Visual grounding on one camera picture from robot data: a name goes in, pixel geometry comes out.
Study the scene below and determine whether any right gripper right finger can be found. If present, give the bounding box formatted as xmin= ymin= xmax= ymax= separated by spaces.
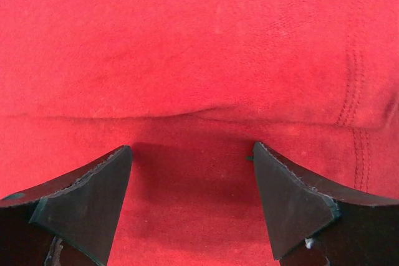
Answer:
xmin=253 ymin=142 xmax=398 ymax=266

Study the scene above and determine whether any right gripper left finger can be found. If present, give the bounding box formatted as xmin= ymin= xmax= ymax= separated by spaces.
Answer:
xmin=1 ymin=146 xmax=133 ymax=265

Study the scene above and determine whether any red t shirt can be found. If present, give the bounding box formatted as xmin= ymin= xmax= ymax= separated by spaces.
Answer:
xmin=1 ymin=0 xmax=398 ymax=265

